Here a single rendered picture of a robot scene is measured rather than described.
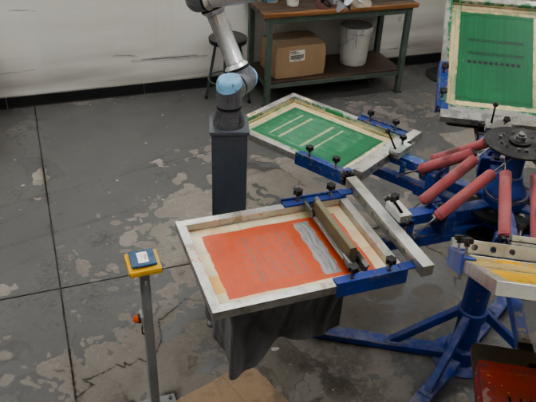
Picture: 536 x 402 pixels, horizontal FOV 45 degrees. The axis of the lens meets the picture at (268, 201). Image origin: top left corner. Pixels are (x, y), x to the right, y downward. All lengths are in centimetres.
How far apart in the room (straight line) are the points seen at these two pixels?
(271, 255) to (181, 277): 146
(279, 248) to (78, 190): 252
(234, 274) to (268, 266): 15
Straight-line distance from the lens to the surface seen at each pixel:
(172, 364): 354
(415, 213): 286
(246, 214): 283
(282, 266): 261
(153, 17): 614
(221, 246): 270
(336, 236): 267
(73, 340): 375
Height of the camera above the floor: 260
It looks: 33 degrees down
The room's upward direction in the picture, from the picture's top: 2 degrees clockwise
